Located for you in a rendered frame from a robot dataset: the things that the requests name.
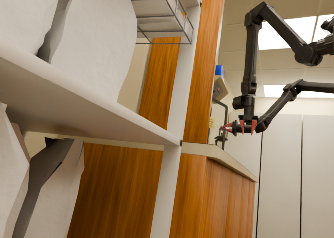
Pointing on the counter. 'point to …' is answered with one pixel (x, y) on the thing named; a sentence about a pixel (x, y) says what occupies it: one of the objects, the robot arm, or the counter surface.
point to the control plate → (216, 90)
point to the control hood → (221, 87)
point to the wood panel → (204, 96)
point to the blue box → (219, 71)
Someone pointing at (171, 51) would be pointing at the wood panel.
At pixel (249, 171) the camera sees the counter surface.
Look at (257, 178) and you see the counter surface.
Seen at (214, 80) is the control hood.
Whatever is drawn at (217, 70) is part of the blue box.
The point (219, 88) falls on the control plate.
